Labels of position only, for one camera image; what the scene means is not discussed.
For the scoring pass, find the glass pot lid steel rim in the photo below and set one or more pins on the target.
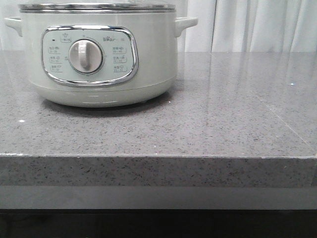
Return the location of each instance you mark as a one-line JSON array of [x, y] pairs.
[[99, 5]]

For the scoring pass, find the pale green electric cooking pot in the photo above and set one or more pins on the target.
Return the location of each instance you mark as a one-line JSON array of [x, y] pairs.
[[95, 58]]

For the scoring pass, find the white curtain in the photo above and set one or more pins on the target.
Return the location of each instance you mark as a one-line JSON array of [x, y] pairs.
[[249, 26]]

